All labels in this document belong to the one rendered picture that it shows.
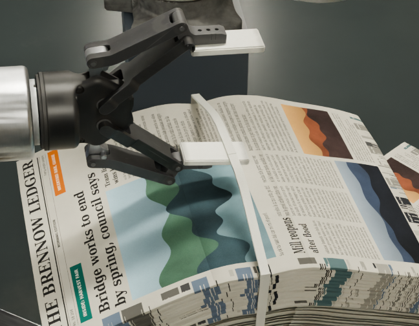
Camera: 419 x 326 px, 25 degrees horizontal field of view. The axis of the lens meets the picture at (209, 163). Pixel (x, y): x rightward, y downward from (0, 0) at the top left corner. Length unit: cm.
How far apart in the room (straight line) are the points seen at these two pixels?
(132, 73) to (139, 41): 4
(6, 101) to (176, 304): 25
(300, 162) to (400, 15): 245
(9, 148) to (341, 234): 35
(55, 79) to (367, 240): 37
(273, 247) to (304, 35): 242
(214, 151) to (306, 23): 243
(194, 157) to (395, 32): 247
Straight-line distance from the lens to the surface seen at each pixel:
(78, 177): 106
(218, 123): 101
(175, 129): 107
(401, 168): 158
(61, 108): 87
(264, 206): 98
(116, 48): 87
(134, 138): 93
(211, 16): 155
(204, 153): 97
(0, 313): 141
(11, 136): 87
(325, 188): 104
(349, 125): 117
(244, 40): 89
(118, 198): 102
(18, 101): 87
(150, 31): 86
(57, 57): 325
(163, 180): 98
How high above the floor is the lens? 188
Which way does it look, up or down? 42 degrees down
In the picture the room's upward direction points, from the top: straight up
